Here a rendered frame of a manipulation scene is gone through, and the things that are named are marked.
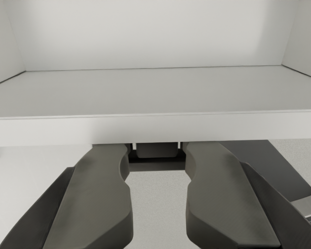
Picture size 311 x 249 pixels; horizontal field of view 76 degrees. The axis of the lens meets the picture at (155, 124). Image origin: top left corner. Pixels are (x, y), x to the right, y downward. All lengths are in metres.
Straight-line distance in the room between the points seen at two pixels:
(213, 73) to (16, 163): 0.34
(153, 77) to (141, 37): 0.04
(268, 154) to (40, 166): 0.61
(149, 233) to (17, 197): 1.55
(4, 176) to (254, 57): 0.41
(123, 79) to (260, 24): 0.12
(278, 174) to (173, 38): 0.54
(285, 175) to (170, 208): 1.14
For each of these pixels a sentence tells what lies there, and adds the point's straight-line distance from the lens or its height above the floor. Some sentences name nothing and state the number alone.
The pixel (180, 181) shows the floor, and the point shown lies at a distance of 1.46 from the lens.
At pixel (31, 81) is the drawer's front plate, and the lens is 0.18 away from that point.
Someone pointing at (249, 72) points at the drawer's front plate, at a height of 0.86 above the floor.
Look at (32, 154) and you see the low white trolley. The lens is 0.37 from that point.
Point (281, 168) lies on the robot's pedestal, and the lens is 0.67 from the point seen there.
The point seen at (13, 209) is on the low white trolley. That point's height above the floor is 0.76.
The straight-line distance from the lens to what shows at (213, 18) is 0.19.
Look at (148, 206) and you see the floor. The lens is 1.63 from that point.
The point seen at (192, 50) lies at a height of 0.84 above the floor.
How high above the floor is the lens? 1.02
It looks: 61 degrees down
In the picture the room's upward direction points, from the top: 178 degrees clockwise
